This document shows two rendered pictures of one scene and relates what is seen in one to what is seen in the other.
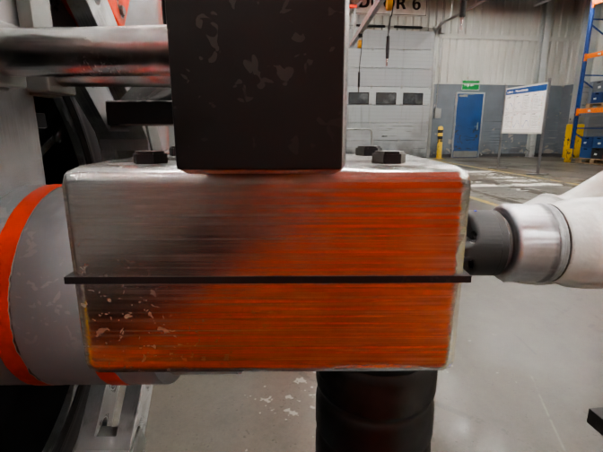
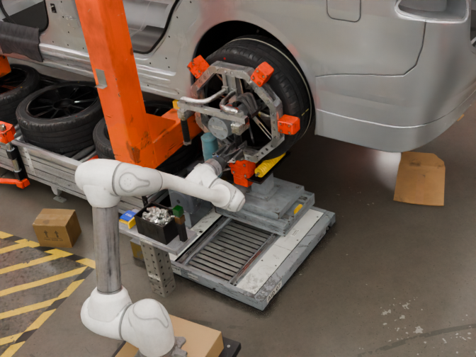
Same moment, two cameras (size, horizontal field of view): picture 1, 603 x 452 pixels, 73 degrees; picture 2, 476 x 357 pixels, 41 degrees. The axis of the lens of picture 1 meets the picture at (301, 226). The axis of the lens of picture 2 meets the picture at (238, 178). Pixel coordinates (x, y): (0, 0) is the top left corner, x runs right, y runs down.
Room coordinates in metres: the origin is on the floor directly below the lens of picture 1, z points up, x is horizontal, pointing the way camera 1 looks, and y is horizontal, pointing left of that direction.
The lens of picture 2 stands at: (2.11, -2.13, 2.50)
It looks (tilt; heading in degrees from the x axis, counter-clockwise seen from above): 35 degrees down; 129
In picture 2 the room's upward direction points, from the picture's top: 7 degrees counter-clockwise
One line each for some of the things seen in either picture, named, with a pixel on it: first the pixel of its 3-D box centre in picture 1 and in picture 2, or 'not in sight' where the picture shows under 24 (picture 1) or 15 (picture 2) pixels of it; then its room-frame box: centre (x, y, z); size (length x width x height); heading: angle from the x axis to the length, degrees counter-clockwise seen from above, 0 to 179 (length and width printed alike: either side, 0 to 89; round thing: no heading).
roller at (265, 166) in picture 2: not in sight; (270, 161); (0.40, 0.32, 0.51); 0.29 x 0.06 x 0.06; 91
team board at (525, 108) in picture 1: (520, 127); not in sight; (9.47, -4.93, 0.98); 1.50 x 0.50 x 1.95; 7
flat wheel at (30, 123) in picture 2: not in sight; (66, 115); (-1.34, 0.32, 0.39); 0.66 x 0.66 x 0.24
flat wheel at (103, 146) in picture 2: not in sight; (146, 139); (-0.58, 0.33, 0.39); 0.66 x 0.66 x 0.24
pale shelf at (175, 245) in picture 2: not in sight; (154, 231); (0.14, -0.40, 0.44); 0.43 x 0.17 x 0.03; 1
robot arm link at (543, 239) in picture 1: (519, 242); (211, 168); (0.45, -0.25, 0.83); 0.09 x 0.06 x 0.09; 1
